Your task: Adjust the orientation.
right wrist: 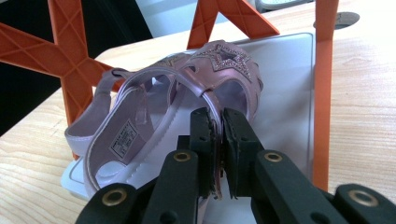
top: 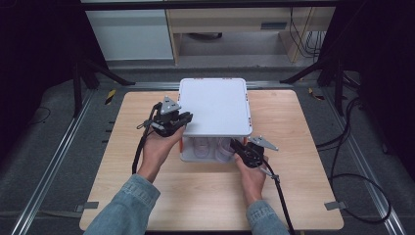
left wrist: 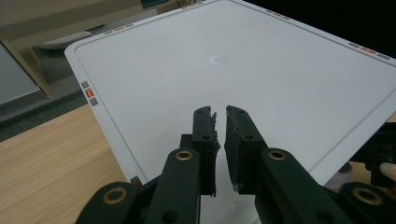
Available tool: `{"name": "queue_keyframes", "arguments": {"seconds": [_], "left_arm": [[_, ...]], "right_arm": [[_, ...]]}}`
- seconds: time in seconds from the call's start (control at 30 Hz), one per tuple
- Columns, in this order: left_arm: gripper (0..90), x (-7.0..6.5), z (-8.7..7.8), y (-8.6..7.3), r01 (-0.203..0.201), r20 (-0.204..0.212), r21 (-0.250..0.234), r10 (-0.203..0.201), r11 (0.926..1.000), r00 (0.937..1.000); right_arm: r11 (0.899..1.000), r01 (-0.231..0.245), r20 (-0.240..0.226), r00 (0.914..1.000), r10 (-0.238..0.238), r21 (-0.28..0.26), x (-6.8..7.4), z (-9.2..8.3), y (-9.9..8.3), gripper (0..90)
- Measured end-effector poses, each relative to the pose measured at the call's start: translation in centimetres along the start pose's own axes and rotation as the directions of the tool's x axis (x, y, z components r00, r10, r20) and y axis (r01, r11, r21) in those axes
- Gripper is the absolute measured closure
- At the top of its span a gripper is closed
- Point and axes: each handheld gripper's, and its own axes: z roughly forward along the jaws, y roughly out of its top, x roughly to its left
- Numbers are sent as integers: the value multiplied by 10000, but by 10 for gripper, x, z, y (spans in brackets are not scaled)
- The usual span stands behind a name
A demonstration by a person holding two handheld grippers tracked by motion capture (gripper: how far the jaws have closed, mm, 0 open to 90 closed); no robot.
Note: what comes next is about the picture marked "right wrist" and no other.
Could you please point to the white rack with orange posts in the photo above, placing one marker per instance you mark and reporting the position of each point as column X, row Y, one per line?
column 286, row 93

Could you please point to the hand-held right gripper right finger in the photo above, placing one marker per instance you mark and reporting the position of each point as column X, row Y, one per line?
column 239, row 140

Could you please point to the purple star sandal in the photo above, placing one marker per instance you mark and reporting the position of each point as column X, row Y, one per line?
column 224, row 62

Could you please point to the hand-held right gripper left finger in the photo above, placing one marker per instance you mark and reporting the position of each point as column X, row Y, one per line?
column 204, row 140

